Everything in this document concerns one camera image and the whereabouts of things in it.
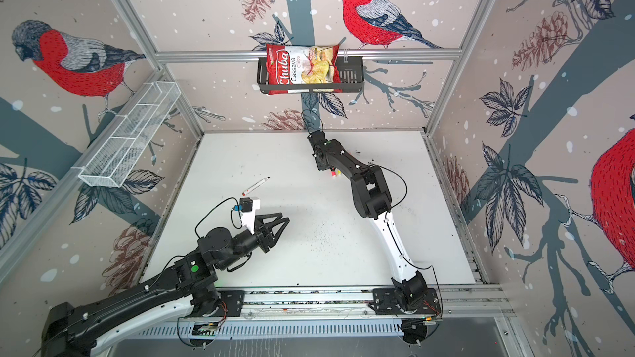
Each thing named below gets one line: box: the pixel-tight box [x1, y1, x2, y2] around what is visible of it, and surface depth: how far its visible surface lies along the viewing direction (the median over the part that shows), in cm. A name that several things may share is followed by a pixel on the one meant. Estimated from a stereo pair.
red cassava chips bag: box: [266, 43, 343, 96], surface depth 90 cm
